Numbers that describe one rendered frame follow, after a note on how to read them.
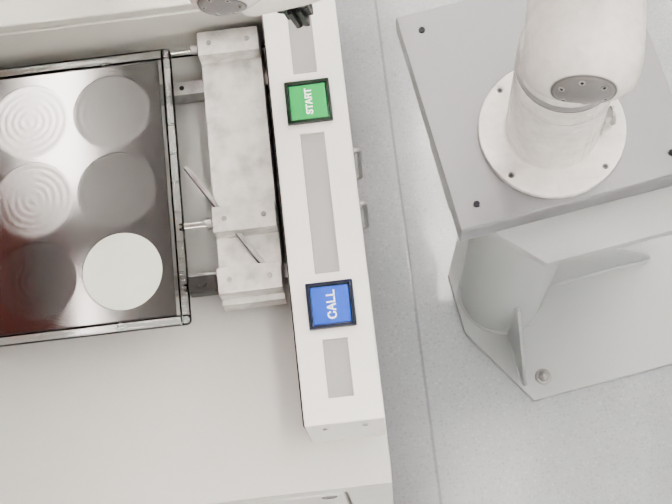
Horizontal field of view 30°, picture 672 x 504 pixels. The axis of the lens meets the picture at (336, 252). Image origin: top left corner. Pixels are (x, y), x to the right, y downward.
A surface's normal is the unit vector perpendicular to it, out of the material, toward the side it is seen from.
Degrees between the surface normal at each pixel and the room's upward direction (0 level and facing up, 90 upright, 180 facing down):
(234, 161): 0
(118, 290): 0
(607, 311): 0
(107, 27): 90
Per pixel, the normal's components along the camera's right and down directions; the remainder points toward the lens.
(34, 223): -0.05, -0.28
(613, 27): 0.29, -0.15
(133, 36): 0.11, 0.95
